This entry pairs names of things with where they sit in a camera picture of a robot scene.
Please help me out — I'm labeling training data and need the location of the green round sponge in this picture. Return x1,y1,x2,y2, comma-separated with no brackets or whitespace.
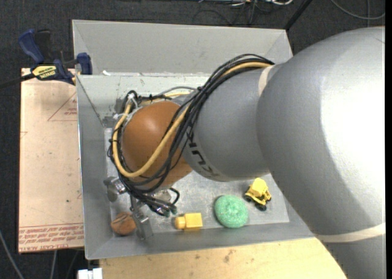
213,194,250,229

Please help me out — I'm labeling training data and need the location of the yellow toy block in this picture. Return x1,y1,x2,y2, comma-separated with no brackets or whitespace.
174,212,204,231

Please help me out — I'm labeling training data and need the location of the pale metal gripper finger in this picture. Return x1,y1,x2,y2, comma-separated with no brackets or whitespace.
132,207,154,240
103,176,127,202

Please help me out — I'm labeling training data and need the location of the yellow toy truck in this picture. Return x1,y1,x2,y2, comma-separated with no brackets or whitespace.
243,177,273,212

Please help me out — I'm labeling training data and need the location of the grey metal bin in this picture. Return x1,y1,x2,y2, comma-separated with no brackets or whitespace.
72,19,314,261

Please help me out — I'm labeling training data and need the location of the brown round toy food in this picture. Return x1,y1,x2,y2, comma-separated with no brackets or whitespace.
110,211,137,237

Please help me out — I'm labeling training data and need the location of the brown cardboard board, red print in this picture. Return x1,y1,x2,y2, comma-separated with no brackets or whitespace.
18,67,85,254

